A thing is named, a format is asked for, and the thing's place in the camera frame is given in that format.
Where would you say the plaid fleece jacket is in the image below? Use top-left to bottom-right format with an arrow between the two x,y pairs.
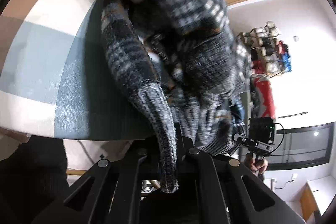
101,0 -> 251,193

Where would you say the person's right hand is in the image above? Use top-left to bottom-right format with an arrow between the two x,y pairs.
244,153 -> 268,174

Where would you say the wooden shoe rack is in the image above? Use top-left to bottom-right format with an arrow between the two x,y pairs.
237,21 -> 291,78

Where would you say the checkered bed cover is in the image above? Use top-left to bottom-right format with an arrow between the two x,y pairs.
1,0 -> 153,140

